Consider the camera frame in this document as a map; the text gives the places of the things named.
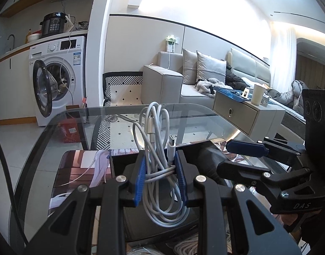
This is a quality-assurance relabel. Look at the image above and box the white cup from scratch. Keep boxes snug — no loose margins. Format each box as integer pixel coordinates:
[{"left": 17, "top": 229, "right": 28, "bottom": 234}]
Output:
[{"left": 251, "top": 84, "right": 264, "bottom": 106}]

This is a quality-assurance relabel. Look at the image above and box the white charging cable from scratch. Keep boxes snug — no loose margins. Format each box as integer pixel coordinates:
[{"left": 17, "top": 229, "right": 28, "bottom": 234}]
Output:
[{"left": 133, "top": 101, "right": 191, "bottom": 227}]

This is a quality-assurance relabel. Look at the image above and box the grey fur garment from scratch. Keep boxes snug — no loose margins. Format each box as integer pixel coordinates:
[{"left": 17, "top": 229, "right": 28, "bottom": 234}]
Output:
[{"left": 196, "top": 78, "right": 227, "bottom": 95}]

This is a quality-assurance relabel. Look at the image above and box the black pressure cooker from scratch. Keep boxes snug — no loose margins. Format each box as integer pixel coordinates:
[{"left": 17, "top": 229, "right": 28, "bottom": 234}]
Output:
[{"left": 40, "top": 12, "right": 67, "bottom": 38}]

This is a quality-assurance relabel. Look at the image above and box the beige drawer cabinet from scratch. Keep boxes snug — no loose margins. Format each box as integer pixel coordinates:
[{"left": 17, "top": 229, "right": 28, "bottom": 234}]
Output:
[{"left": 212, "top": 89, "right": 285, "bottom": 136}]

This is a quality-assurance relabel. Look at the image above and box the wall socket with charger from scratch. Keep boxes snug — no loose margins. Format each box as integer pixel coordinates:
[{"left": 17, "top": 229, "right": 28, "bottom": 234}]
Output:
[{"left": 164, "top": 34, "right": 179, "bottom": 53}]

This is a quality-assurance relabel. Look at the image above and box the white curtain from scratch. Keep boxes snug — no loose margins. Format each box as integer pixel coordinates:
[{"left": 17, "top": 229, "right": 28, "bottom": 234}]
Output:
[{"left": 270, "top": 23, "right": 297, "bottom": 89}]

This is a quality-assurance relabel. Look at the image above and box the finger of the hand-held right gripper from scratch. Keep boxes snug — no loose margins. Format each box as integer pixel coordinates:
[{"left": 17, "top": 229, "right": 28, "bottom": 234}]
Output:
[
  {"left": 216, "top": 160, "right": 311, "bottom": 200},
  {"left": 226, "top": 137, "right": 306, "bottom": 165}
]

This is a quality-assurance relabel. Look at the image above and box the black cardboard box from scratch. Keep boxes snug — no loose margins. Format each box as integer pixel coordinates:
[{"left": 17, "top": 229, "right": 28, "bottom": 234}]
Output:
[{"left": 109, "top": 140, "right": 231, "bottom": 243}]

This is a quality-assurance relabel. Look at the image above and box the grey sofa cushion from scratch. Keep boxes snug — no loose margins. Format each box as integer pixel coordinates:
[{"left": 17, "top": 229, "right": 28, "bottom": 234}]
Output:
[
  {"left": 182, "top": 48, "right": 200, "bottom": 85},
  {"left": 196, "top": 50, "right": 227, "bottom": 84}
]

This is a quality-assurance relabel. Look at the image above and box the red cardboard box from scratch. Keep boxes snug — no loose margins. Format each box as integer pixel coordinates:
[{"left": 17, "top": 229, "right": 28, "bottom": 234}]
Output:
[{"left": 60, "top": 119, "right": 82, "bottom": 145}]

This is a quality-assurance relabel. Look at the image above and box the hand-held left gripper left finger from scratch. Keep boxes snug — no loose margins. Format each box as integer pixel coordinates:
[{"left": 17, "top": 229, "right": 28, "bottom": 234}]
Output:
[{"left": 26, "top": 150, "right": 148, "bottom": 255}]

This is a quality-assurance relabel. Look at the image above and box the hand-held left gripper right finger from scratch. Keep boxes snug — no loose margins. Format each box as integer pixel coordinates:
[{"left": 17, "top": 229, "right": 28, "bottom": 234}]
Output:
[{"left": 174, "top": 150, "right": 293, "bottom": 255}]

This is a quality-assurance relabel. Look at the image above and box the grey down jacket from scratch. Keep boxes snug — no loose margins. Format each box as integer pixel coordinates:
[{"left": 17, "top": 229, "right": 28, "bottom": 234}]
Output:
[{"left": 267, "top": 80, "right": 309, "bottom": 112}]

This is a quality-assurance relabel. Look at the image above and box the kitchen counter cabinet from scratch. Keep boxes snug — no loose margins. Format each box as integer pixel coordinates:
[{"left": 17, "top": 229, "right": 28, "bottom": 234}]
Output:
[{"left": 0, "top": 46, "right": 31, "bottom": 125}]

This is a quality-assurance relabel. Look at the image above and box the white power cord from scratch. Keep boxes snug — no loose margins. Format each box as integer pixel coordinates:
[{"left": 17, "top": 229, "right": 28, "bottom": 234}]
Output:
[{"left": 57, "top": 13, "right": 76, "bottom": 104}]

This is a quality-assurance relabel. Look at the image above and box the kitchen faucet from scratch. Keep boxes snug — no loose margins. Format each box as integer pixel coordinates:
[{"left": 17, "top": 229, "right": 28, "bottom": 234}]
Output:
[{"left": 6, "top": 34, "right": 16, "bottom": 52}]

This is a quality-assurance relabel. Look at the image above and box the beige sofa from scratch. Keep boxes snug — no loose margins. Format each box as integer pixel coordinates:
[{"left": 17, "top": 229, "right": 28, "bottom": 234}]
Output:
[{"left": 141, "top": 51, "right": 272, "bottom": 109}]

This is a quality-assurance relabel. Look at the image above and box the blue tray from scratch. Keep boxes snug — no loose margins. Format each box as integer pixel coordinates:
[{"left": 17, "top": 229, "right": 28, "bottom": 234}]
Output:
[{"left": 214, "top": 86, "right": 252, "bottom": 103}]

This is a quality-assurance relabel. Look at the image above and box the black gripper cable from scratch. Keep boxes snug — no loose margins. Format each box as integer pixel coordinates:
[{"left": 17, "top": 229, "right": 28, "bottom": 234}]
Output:
[{"left": 0, "top": 127, "right": 29, "bottom": 245}]

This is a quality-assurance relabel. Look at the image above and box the printed desk mat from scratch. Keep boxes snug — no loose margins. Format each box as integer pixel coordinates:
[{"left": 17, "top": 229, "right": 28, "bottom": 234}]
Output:
[{"left": 47, "top": 138, "right": 280, "bottom": 255}]

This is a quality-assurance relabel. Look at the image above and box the white washing machine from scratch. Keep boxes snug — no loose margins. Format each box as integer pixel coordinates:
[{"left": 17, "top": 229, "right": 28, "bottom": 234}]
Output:
[{"left": 29, "top": 35, "right": 87, "bottom": 126}]

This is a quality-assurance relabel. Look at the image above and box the white cable on sofa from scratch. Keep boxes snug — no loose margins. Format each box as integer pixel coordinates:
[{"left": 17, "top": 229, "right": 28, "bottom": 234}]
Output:
[{"left": 149, "top": 44, "right": 171, "bottom": 70}]

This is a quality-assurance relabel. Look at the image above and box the black jacket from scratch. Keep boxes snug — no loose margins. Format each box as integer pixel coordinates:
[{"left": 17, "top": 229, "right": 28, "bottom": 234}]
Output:
[{"left": 225, "top": 61, "right": 251, "bottom": 89}]

